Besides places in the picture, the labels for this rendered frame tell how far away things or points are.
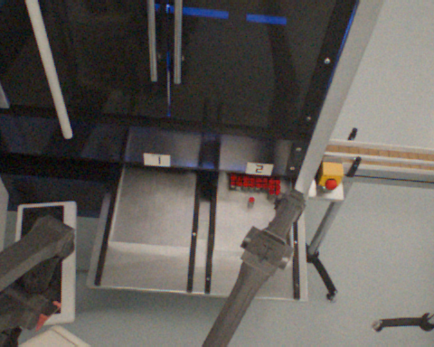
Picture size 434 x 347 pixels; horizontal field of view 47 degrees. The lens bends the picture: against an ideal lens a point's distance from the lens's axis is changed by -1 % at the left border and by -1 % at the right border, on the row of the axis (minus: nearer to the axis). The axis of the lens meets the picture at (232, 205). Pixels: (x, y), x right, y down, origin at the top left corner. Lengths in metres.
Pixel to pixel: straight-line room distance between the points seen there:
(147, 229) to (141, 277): 0.17
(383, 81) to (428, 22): 0.85
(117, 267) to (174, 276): 0.18
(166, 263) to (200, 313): 0.91
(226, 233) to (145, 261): 0.29
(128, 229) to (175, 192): 0.21
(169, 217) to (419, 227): 1.71
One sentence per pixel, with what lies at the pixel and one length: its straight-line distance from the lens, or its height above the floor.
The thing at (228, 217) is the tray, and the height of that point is 0.88.
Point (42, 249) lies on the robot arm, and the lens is 1.10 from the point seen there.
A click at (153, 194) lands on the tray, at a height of 0.88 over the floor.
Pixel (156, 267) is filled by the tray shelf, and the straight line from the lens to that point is 1.65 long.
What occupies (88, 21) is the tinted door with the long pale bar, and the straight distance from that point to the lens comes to 1.35.
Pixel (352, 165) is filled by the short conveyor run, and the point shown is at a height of 0.95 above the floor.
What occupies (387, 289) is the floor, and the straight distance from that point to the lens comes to 2.79.
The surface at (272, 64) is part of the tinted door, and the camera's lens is 1.37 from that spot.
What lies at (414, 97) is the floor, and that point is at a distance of 3.71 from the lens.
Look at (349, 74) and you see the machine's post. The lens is 1.40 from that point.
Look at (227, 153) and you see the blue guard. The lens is 1.63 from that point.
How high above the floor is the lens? 2.37
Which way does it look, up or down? 57 degrees down
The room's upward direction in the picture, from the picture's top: 10 degrees clockwise
